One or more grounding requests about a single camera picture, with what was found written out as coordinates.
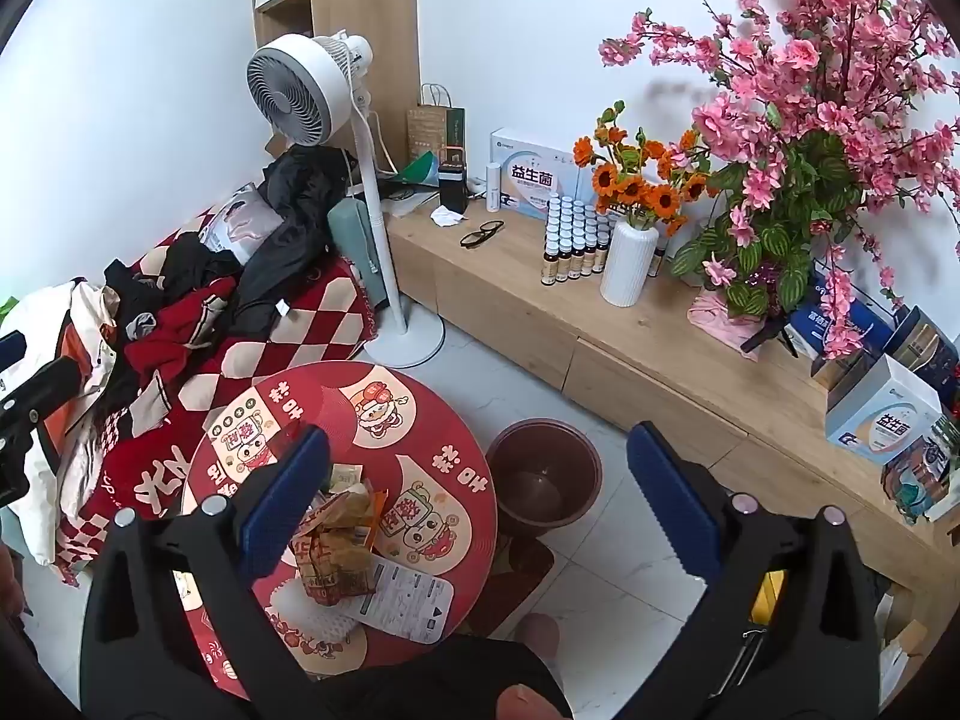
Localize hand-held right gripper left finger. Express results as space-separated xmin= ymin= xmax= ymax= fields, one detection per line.
xmin=79 ymin=424 xmax=353 ymax=720

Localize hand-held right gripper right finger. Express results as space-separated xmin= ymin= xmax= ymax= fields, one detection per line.
xmin=626 ymin=420 xmax=882 ymax=720

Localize red patterned snack wrapper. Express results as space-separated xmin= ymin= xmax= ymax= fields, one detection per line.
xmin=294 ymin=521 xmax=380 ymax=610

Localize brown plastic bin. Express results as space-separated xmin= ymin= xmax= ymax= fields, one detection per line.
xmin=486 ymin=420 xmax=603 ymax=537

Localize round red table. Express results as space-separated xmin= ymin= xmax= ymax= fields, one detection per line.
xmin=180 ymin=361 xmax=500 ymax=706

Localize white foam net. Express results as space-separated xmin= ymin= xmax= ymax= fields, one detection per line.
xmin=264 ymin=581 xmax=362 ymax=642

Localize yellow box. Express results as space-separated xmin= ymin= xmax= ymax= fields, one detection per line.
xmin=748 ymin=568 xmax=788 ymax=627

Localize red black garment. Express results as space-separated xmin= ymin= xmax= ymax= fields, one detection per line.
xmin=124 ymin=277 xmax=241 ymax=391

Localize pink cloth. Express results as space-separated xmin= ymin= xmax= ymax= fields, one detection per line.
xmin=686 ymin=289 xmax=766 ymax=342

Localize small black tripod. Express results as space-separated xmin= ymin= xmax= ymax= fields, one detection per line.
xmin=739 ymin=315 xmax=800 ymax=357

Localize light blue white box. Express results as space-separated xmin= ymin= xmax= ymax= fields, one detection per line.
xmin=825 ymin=354 xmax=942 ymax=466

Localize white ribbed vase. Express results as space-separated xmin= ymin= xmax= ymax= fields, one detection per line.
xmin=600 ymin=219 xmax=659 ymax=308

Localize blue white carton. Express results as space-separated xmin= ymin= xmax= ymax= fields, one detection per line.
xmin=787 ymin=270 xmax=897 ymax=376

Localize person's leg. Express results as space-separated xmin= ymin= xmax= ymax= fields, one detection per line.
xmin=315 ymin=611 xmax=575 ymax=720

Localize grey printed cushion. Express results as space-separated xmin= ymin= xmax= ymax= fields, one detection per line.
xmin=202 ymin=184 xmax=286 ymax=263

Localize group of small brown bottles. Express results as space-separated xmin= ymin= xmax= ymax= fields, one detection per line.
xmin=540 ymin=193 xmax=668 ymax=287

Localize grey green pillow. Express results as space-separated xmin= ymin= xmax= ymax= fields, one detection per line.
xmin=328 ymin=199 xmax=383 ymax=316

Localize white crumpled papers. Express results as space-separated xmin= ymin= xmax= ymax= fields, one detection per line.
xmin=874 ymin=589 xmax=931 ymax=706

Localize dark blue box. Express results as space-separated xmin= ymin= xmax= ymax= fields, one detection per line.
xmin=885 ymin=306 xmax=959 ymax=391

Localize black jacket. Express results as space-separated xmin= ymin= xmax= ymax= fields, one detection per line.
xmin=229 ymin=144 xmax=357 ymax=338

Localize orange artificial flowers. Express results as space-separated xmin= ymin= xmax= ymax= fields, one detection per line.
xmin=574 ymin=100 xmax=710 ymax=237

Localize black box device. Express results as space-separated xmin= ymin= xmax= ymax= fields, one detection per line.
xmin=439 ymin=150 xmax=470 ymax=215

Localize green folded paper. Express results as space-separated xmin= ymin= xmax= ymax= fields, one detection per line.
xmin=379 ymin=151 xmax=440 ymax=188

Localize blue white flat box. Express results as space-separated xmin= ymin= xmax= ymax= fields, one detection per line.
xmin=491 ymin=127 xmax=593 ymax=222

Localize white standing fan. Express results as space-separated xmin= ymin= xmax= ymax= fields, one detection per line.
xmin=246 ymin=28 xmax=447 ymax=370

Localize brown paper bag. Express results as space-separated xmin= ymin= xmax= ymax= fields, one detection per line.
xmin=406 ymin=82 xmax=466 ymax=166

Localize pink blossom branches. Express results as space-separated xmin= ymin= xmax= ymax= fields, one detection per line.
xmin=600 ymin=0 xmax=960 ymax=361

